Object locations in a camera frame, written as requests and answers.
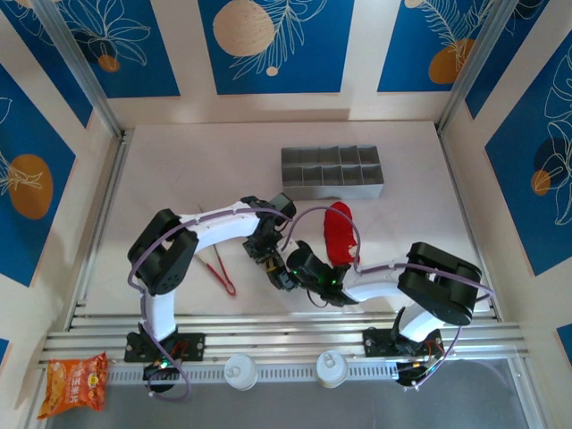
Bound red sock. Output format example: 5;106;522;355
324;200;361;268

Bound grey divided organizer box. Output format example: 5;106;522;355
280;145;385;201

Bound right white round cap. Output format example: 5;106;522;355
315;351;349;389

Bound white round cap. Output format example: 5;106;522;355
315;351;349;389
223;353;259;392

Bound left white round cap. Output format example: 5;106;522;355
223;353;259;392

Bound black left controller board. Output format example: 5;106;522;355
142;357;180;394

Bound black controller board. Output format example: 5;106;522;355
142;357;180;394
395;357;443;392

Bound black right controller board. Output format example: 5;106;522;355
395;357;443;392

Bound orange snack bag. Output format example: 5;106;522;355
36;351;109;420

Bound black camera cable loop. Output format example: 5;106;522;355
307;288;334;309

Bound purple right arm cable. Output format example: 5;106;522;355
281;206;497;392

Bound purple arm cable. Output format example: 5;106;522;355
281;206;497;392
127;205;294;401

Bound red-handled metal tongs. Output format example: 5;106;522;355
196;204;237;296

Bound aluminium front rail frame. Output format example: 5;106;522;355
38;312;533;366

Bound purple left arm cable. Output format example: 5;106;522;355
127;205;294;401

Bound slotted white cable duct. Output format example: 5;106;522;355
106;361;400;385

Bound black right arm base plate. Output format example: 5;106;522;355
362;325;443;358

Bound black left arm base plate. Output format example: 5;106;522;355
123;332;206;363

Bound aluminium side rail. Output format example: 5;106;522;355
65;131;134;332
437;131;501;319

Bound aluminium corner post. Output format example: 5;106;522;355
33;0;125;139
436;0;522;135

